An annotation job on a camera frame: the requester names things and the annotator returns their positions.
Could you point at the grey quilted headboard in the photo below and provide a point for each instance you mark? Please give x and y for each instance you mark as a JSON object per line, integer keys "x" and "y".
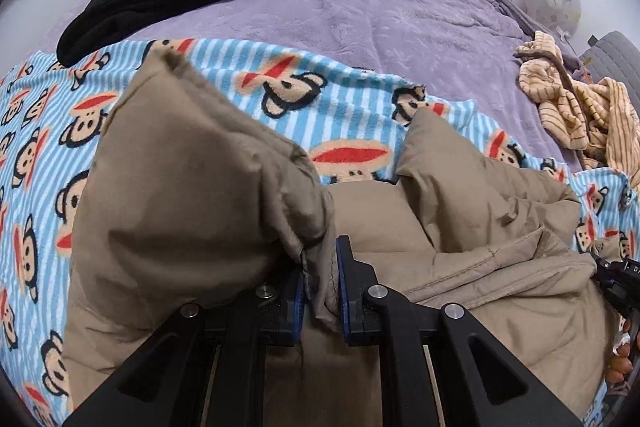
{"x": 614, "y": 56}

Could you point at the purple bed cover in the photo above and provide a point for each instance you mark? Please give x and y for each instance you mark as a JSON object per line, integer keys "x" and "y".
{"x": 455, "y": 49}

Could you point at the person's right hand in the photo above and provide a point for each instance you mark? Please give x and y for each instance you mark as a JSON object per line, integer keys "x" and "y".
{"x": 620, "y": 365}

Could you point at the blue monkey print blanket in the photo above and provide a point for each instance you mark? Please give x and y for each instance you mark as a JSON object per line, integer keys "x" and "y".
{"x": 351, "y": 122}

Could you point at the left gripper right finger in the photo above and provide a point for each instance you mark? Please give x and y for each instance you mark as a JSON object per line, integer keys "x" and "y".
{"x": 439, "y": 367}

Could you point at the khaki puffer jacket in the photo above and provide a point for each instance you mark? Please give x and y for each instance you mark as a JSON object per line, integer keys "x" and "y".
{"x": 190, "y": 200}

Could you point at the beige striped garment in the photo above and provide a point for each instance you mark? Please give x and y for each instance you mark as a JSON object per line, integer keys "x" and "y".
{"x": 595, "y": 120}

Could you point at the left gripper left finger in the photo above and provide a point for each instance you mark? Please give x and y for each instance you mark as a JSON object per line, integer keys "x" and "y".
{"x": 202, "y": 366}

